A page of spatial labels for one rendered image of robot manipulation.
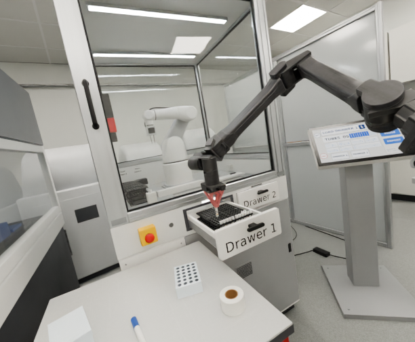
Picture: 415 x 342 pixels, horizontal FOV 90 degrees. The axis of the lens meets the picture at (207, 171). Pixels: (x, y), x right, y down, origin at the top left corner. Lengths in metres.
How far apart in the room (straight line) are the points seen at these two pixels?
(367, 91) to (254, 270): 1.08
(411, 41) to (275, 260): 3.33
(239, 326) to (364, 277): 1.43
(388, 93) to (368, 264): 1.47
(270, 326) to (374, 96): 0.61
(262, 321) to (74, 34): 1.13
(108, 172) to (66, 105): 3.27
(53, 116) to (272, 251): 3.68
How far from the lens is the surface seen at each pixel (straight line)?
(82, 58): 1.03
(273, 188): 1.31
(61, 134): 4.09
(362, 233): 1.82
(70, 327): 0.79
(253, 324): 0.67
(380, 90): 0.65
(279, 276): 1.56
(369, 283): 2.02
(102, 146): 0.95
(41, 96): 4.21
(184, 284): 0.78
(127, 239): 1.02
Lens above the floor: 1.24
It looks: 8 degrees down
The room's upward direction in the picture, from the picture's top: 10 degrees counter-clockwise
